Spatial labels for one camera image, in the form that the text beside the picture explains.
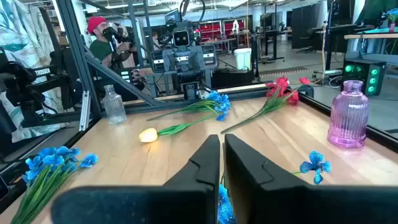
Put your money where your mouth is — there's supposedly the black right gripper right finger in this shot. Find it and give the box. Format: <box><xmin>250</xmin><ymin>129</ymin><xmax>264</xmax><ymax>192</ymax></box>
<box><xmin>223</xmin><ymin>133</ymin><xmax>398</xmax><ymax>224</ymax></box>

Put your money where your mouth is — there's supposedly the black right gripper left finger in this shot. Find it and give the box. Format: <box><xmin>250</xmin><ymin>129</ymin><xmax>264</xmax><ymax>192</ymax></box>
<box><xmin>50</xmin><ymin>134</ymin><xmax>221</xmax><ymax>224</ymax></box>

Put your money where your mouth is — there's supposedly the small blue flower sprig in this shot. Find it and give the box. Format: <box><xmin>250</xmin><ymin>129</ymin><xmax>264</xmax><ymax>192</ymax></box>
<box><xmin>217</xmin><ymin>151</ymin><xmax>332</xmax><ymax>224</ymax></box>

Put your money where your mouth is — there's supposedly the yellow artificial tulip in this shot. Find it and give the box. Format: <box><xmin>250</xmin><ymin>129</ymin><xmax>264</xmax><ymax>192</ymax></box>
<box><xmin>139</xmin><ymin>113</ymin><xmax>218</xmax><ymax>144</ymax></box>

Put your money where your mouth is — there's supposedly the blue artificial flower bunch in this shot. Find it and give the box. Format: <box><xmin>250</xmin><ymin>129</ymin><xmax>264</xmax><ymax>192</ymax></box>
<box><xmin>146</xmin><ymin>90</ymin><xmax>233</xmax><ymax>122</ymax></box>
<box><xmin>11</xmin><ymin>145</ymin><xmax>100</xmax><ymax>224</ymax></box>

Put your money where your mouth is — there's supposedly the red artificial flower bunch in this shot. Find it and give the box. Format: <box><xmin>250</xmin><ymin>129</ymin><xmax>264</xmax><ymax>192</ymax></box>
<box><xmin>220</xmin><ymin>76</ymin><xmax>312</xmax><ymax>134</ymax></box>

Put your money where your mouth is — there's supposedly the purple ribbed glass vase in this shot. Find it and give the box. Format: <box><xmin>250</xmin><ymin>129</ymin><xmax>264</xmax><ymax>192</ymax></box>
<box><xmin>326</xmin><ymin>80</ymin><xmax>370</xmax><ymax>149</ymax></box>

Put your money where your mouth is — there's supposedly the clear ribbed glass vase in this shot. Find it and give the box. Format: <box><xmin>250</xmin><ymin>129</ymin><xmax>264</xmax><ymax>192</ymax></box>
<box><xmin>102</xmin><ymin>84</ymin><xmax>127</xmax><ymax>125</ymax></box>

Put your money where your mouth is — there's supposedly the black case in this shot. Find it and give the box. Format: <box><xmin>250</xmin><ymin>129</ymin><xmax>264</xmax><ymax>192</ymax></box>
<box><xmin>211</xmin><ymin>68</ymin><xmax>255</xmax><ymax>90</ymax></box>

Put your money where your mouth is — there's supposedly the grey robot with screen face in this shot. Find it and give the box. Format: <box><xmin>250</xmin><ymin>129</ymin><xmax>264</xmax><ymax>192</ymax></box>
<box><xmin>150</xmin><ymin>9</ymin><xmax>218</xmax><ymax>100</ymax></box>

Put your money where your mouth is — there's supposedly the white bin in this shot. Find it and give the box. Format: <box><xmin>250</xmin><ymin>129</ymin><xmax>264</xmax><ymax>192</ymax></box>
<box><xmin>233</xmin><ymin>47</ymin><xmax>252</xmax><ymax>71</ymax></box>

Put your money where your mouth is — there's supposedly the computer tower with green lights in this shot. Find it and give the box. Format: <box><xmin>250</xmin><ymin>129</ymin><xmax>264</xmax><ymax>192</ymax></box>
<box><xmin>341</xmin><ymin>58</ymin><xmax>387</xmax><ymax>96</ymax></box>

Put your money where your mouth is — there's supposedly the person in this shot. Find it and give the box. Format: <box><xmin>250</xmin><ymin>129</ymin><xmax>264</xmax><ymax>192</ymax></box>
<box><xmin>86</xmin><ymin>16</ymin><xmax>139</xmax><ymax>71</ymax></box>
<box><xmin>150</xmin><ymin>30</ymin><xmax>160</xmax><ymax>50</ymax></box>

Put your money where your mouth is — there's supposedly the red storage rack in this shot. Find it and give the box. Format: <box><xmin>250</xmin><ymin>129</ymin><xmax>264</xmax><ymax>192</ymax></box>
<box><xmin>198</xmin><ymin>20</ymin><xmax>223</xmax><ymax>43</ymax></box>
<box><xmin>223</xmin><ymin>18</ymin><xmax>246</xmax><ymax>40</ymax></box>

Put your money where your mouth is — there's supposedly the black standing desk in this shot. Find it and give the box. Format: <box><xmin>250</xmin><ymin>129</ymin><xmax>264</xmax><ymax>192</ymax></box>
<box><xmin>254</xmin><ymin>27</ymin><xmax>293</xmax><ymax>63</ymax></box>

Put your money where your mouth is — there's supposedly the black room divider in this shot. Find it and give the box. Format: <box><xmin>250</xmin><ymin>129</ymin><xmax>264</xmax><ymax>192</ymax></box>
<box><xmin>291</xmin><ymin>2</ymin><xmax>323</xmax><ymax>50</ymax></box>

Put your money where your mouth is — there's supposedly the light wooden desk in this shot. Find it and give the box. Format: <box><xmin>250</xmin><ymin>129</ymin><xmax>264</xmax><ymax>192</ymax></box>
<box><xmin>343</xmin><ymin>27</ymin><xmax>398</xmax><ymax>63</ymax></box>

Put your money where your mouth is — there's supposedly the small blue flower bouquet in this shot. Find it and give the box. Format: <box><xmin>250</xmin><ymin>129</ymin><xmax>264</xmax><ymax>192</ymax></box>
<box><xmin>381</xmin><ymin>7</ymin><xmax>398</xmax><ymax>24</ymax></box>

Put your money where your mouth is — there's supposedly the leaf pattern fabric hanging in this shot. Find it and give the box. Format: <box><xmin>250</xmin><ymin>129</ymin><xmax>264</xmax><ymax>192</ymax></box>
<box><xmin>0</xmin><ymin>0</ymin><xmax>68</xmax><ymax>142</ymax></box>

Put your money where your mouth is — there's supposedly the black frame handle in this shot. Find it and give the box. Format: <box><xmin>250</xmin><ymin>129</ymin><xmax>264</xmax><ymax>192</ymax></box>
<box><xmin>297</xmin><ymin>83</ymin><xmax>315</xmax><ymax>100</ymax></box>

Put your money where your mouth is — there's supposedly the silver aluminium bracket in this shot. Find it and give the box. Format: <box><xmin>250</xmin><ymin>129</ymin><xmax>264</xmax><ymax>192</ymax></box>
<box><xmin>79</xmin><ymin>90</ymin><xmax>91</xmax><ymax>131</ymax></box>

